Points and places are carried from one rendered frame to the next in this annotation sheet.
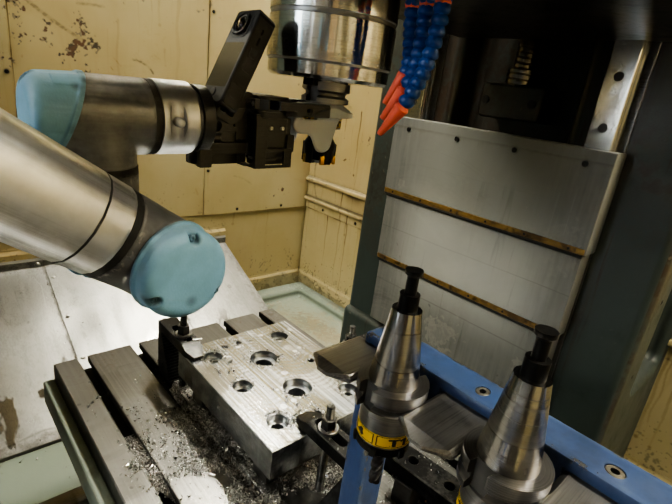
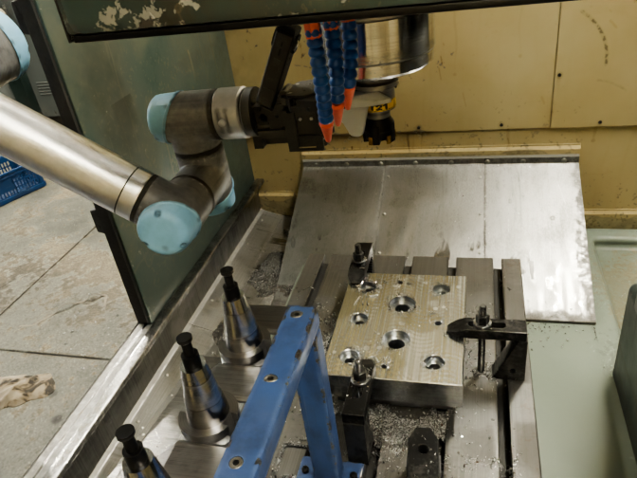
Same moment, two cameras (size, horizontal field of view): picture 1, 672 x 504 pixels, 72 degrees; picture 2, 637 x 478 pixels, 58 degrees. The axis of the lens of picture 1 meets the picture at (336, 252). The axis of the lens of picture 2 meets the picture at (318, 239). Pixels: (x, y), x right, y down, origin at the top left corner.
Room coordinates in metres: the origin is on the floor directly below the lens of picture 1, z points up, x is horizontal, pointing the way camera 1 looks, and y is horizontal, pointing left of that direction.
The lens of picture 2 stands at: (0.20, -0.58, 1.67)
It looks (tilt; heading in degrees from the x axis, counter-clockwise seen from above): 31 degrees down; 62
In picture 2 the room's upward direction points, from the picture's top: 8 degrees counter-clockwise
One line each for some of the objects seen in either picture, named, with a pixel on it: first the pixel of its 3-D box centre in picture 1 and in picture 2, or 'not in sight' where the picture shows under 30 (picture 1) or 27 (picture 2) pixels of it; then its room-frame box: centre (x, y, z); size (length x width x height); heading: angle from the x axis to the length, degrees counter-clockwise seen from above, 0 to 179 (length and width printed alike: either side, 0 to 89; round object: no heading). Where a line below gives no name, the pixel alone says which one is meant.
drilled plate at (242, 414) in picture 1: (278, 384); (400, 331); (0.68, 0.07, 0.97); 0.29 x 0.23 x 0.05; 44
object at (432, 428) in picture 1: (441, 425); (229, 381); (0.31, -0.10, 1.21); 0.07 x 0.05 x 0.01; 134
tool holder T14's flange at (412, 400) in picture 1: (391, 389); (245, 348); (0.35, -0.07, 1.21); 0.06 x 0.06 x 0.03
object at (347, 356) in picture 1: (349, 359); (260, 319); (0.39, -0.03, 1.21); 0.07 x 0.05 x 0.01; 134
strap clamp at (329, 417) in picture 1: (328, 452); (361, 398); (0.52, -0.03, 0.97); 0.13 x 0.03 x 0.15; 44
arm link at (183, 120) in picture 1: (173, 117); (236, 113); (0.50, 0.19, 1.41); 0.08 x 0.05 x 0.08; 44
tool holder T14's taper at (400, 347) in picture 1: (400, 344); (238, 318); (0.35, -0.06, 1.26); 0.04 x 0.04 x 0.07
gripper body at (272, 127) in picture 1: (238, 126); (289, 114); (0.56, 0.13, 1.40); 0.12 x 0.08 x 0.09; 134
